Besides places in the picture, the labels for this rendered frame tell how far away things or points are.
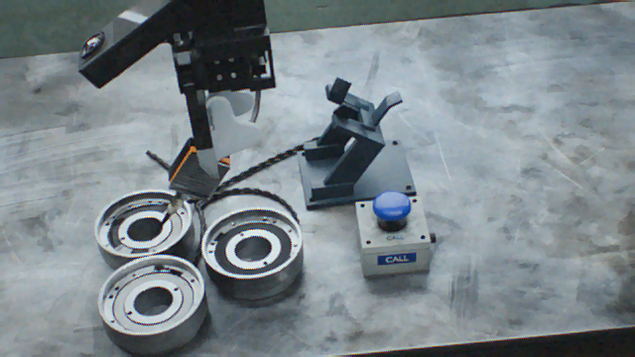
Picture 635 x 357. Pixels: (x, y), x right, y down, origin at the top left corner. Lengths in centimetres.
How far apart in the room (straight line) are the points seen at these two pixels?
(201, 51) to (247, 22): 5
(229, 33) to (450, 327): 37
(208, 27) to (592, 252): 48
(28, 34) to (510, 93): 180
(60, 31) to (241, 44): 200
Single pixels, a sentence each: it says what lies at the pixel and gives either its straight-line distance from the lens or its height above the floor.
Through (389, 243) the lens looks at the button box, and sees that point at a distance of 92.
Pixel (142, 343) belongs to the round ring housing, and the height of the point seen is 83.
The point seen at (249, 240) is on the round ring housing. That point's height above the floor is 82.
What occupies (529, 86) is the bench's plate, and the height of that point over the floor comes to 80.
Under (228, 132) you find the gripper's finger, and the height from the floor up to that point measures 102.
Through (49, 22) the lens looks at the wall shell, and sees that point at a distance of 271.
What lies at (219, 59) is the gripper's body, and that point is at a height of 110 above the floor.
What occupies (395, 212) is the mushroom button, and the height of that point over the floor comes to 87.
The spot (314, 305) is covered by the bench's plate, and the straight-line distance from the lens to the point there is 93.
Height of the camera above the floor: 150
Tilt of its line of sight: 41 degrees down
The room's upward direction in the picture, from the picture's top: 5 degrees counter-clockwise
